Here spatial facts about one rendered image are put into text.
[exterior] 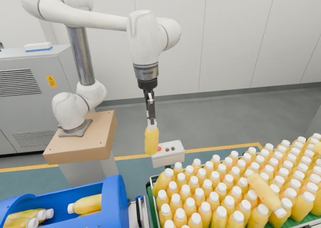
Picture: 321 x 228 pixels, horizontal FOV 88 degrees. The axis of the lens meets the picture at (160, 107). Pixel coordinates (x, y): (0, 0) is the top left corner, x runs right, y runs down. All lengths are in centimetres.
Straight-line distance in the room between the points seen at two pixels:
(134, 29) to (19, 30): 293
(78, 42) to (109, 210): 85
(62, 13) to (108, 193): 72
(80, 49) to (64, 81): 116
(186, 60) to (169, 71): 38
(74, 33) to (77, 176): 101
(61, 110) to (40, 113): 142
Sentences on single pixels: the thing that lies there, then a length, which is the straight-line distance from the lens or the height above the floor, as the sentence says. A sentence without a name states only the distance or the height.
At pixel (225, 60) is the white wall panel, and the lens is 363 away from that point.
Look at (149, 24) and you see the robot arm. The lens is 54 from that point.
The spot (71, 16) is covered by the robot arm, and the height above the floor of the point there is 182.
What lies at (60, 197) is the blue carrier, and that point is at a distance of 105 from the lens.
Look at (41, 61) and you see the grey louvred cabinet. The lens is 224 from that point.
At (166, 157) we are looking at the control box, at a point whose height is 108.
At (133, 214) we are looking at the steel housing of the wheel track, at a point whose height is 93.
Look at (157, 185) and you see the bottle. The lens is 94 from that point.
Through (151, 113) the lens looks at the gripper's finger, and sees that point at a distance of 64.
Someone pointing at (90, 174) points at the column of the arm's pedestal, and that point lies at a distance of 146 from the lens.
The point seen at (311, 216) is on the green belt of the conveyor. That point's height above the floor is 90.
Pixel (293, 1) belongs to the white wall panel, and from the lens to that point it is 403.
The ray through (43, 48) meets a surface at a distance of 237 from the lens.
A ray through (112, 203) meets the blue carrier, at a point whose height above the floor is 123.
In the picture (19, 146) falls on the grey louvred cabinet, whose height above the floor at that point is 22.
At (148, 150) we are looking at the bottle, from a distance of 82.
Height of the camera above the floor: 185
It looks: 33 degrees down
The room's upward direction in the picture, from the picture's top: 4 degrees counter-clockwise
